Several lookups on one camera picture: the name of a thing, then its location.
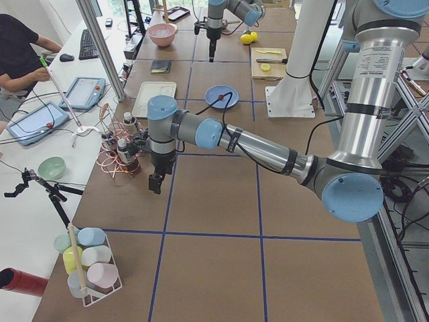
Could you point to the bottle white cap lower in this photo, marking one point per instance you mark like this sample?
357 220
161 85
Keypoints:
130 162

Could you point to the person in black shirt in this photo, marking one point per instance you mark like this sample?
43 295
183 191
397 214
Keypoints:
21 67

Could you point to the steel cylinder black cap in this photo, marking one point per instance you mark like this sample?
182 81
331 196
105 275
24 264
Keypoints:
272 61

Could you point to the black keyboard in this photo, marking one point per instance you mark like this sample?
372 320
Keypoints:
88 49

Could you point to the white wire cup basket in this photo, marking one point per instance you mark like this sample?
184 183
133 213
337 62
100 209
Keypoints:
92 293

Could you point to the aluminium frame post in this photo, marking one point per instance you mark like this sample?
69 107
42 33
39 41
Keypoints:
90 19

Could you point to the pink grabber stick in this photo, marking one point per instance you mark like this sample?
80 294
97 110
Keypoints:
81 129

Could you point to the yellow lemon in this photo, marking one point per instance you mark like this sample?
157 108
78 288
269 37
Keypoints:
246 39
254 36

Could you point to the mint green bowl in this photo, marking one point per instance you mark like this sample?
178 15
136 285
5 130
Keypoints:
52 168

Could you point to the wooden cutting board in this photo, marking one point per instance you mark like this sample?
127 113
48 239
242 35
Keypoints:
277 71

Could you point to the yellow lemon front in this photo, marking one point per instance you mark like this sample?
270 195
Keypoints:
246 39

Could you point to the pink bowl with ice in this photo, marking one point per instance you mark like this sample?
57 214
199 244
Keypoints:
162 34

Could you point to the black computer mouse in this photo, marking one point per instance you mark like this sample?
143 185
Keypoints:
66 58

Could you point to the grey yellow cloth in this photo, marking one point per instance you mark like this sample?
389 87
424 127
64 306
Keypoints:
160 67

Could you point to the yellow cup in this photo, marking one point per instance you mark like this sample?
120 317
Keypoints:
69 260

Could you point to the pink cup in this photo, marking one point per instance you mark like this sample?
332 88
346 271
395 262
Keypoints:
103 275

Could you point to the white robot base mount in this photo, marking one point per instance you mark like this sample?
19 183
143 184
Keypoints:
292 97

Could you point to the copper wire bottle rack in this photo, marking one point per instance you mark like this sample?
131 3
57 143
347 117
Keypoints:
112 164

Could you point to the yellow plastic knife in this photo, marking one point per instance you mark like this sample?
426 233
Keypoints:
269 52

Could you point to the blue plate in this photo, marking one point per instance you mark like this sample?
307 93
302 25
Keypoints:
231 96

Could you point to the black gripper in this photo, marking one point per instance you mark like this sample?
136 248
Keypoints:
212 34
162 162

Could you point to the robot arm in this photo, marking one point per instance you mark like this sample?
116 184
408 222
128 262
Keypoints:
347 181
249 12

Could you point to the light blue lower cup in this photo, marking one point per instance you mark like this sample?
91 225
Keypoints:
74 285

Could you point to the bottle white cap left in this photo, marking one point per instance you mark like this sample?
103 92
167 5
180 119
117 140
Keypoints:
130 123

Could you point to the blue teach pendant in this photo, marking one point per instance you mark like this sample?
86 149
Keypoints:
37 124
85 92

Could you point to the yellow lemon back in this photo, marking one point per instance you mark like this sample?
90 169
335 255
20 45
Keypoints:
254 36

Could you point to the blue teach pendant near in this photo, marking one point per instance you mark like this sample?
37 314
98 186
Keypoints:
37 124

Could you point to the pale green cup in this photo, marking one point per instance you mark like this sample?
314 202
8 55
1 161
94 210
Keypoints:
62 242

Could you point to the lemon half slice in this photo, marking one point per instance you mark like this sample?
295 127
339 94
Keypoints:
265 67

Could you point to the red cylinder tube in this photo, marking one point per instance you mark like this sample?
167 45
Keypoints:
23 282

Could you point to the blue teach pendant far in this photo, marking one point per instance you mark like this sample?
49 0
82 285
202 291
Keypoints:
85 92

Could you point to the white cup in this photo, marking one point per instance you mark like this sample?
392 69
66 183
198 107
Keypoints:
96 254

